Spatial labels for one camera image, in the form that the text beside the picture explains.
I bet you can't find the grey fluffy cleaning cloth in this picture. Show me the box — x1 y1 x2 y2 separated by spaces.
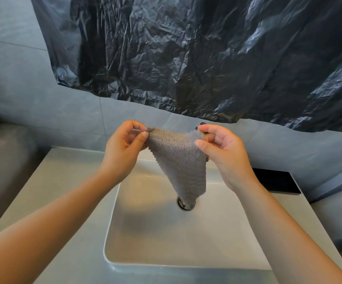
145 127 209 206

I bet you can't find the chrome sink drain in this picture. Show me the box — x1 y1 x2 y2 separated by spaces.
177 196 196 211

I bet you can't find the person's left hand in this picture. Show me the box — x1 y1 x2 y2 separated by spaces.
101 120 149 187

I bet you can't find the black flat tray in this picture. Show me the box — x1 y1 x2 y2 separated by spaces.
251 168 302 195

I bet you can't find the white rectangular sink basin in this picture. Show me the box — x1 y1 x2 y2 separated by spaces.
103 158 273 272

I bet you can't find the black plastic sheet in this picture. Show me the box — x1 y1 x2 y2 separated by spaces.
30 0 342 134

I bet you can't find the person's right forearm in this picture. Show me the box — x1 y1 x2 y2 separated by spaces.
235 180 342 284

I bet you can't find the person's left forearm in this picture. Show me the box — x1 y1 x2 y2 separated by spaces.
0 169 122 284

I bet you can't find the person's right hand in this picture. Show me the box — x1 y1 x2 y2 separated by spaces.
195 124 259 193

